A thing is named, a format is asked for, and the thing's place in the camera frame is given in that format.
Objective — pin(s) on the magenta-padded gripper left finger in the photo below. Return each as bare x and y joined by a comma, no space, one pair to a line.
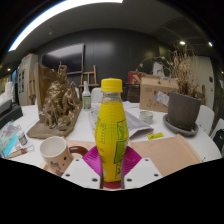
80,170

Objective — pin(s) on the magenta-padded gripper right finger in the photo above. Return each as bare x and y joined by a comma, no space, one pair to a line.
142,170

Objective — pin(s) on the yellow drink bottle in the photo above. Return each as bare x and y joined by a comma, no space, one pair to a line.
108,133

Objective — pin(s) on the cream cartoon print mug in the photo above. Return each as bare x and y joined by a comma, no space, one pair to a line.
55,155

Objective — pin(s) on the small yellow tube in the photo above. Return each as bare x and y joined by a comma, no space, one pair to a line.
155,135

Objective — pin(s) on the long paint brush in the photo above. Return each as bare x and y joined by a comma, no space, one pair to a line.
20,152

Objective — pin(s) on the small grey lidded jar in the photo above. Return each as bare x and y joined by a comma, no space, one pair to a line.
22,138

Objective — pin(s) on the brown clay sculpture on board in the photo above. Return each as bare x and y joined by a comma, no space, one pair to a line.
58,103

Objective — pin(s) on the white spray bottle green label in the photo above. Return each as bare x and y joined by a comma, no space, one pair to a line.
86,100

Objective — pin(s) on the dry plant in grey pot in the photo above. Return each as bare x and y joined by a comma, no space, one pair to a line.
182,111

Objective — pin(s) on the cardboard box with label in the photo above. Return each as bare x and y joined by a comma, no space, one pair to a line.
151,93

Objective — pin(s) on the colourful paper sheets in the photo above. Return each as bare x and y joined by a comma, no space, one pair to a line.
8,138

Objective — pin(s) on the black box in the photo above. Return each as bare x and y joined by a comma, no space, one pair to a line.
8,113

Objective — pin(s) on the wooden easel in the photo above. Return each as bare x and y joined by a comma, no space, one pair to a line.
88,78

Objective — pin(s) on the red box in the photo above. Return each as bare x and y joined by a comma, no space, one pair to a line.
135,77

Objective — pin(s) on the white plaster statue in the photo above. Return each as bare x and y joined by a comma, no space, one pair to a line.
158,69

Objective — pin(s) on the white cabinet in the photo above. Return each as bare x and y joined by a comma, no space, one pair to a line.
26,78

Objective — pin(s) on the ceiling spotlight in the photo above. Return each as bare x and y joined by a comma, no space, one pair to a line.
210,43
182,42

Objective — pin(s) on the ceiling light strip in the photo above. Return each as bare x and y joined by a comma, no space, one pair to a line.
50,15

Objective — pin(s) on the wooden wall figure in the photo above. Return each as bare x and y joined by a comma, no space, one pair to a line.
202,95

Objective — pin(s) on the black wall screen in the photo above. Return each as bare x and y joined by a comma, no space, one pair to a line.
65,58

